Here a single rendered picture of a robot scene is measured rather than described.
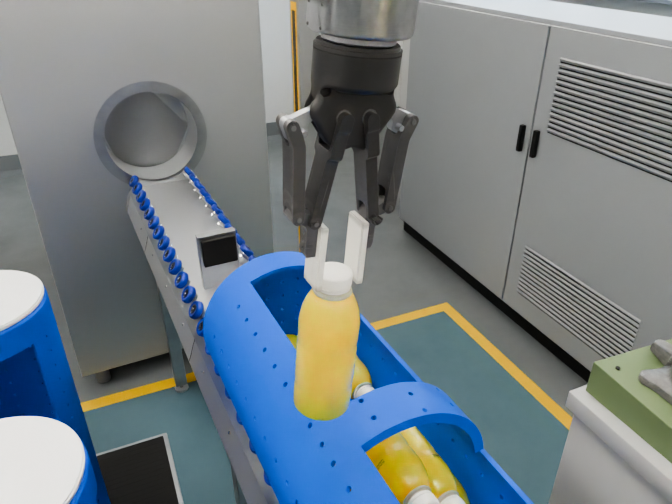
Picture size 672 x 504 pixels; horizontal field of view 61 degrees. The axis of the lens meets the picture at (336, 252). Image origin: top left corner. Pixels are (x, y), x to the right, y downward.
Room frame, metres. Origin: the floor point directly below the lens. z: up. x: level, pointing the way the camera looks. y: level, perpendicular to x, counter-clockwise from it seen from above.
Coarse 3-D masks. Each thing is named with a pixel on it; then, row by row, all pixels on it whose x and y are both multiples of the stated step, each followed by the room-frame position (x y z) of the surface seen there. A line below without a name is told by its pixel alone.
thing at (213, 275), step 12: (228, 228) 1.31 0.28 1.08; (204, 240) 1.26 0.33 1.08; (216, 240) 1.26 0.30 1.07; (228, 240) 1.28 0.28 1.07; (204, 252) 1.25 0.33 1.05; (216, 252) 1.26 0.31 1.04; (228, 252) 1.28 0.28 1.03; (204, 264) 1.25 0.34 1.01; (216, 264) 1.26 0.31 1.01; (228, 264) 1.29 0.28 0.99; (204, 276) 1.26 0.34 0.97; (216, 276) 1.27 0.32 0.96; (204, 288) 1.26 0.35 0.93
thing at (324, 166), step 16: (336, 128) 0.47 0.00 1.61; (352, 128) 0.47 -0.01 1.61; (320, 144) 0.49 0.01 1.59; (336, 144) 0.47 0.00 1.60; (320, 160) 0.48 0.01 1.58; (336, 160) 0.47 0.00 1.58; (320, 176) 0.47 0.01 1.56; (320, 192) 0.47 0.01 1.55; (320, 208) 0.47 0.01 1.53; (320, 224) 0.47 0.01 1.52
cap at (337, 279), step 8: (328, 264) 0.50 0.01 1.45; (336, 264) 0.51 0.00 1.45; (344, 264) 0.51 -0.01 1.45; (328, 272) 0.49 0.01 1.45; (336, 272) 0.49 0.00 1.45; (344, 272) 0.49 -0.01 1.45; (352, 272) 0.49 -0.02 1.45; (328, 280) 0.47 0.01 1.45; (336, 280) 0.47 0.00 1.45; (344, 280) 0.48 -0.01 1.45; (328, 288) 0.47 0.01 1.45; (336, 288) 0.47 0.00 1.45; (344, 288) 0.48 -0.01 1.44
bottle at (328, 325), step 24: (312, 288) 0.49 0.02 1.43; (312, 312) 0.47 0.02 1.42; (336, 312) 0.47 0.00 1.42; (312, 336) 0.46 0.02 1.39; (336, 336) 0.46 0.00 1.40; (312, 360) 0.46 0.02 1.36; (336, 360) 0.46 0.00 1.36; (312, 384) 0.46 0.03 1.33; (336, 384) 0.46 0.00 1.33; (312, 408) 0.46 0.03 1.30; (336, 408) 0.46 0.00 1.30
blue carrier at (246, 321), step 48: (240, 288) 0.83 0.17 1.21; (288, 288) 0.92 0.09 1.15; (240, 336) 0.73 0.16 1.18; (240, 384) 0.67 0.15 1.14; (288, 384) 0.60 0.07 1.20; (384, 384) 0.77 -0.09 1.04; (288, 432) 0.54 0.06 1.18; (336, 432) 0.50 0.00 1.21; (384, 432) 0.49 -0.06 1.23; (432, 432) 0.65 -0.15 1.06; (288, 480) 0.49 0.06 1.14; (336, 480) 0.45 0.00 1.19; (480, 480) 0.55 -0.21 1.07
